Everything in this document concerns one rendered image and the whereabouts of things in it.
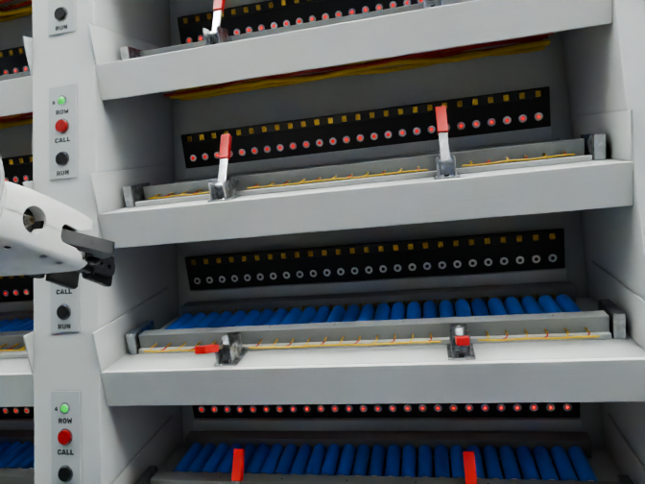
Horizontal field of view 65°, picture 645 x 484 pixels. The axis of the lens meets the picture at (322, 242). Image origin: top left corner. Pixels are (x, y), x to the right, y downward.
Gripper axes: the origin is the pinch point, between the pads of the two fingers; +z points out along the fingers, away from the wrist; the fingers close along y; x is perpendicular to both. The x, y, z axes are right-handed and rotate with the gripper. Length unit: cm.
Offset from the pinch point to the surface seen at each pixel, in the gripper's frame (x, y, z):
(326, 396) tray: 12.3, -21.7, 14.7
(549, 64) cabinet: -32, -54, 22
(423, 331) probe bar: 5.4, -32.9, 16.6
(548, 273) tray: -3, -50, 26
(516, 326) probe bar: 5.4, -43.0, 16.1
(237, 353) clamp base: 7.2, -11.0, 15.3
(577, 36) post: -31, -55, 15
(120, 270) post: -4.4, 5.8, 15.7
